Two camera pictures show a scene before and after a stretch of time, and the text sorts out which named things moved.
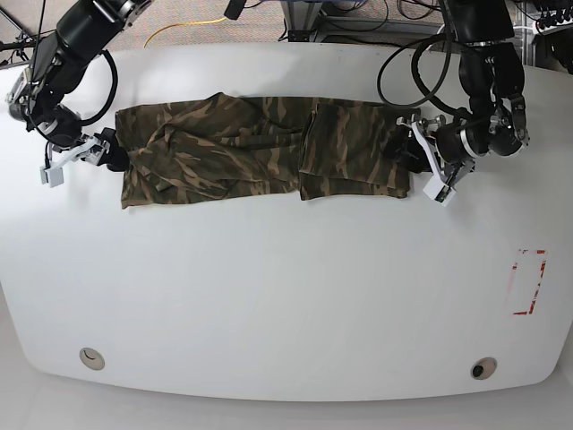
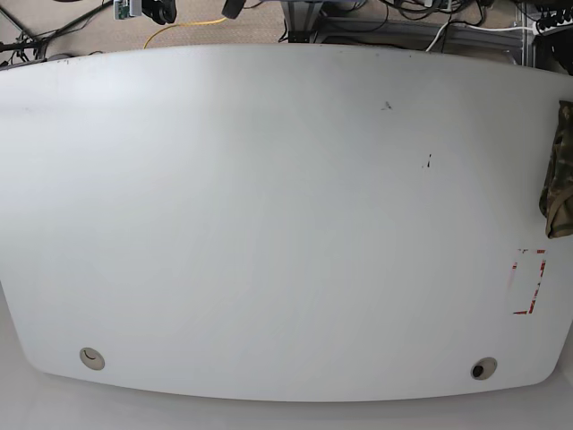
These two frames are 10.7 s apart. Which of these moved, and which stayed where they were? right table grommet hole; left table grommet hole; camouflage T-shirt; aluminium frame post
Moved: camouflage T-shirt
Stayed: aluminium frame post; right table grommet hole; left table grommet hole
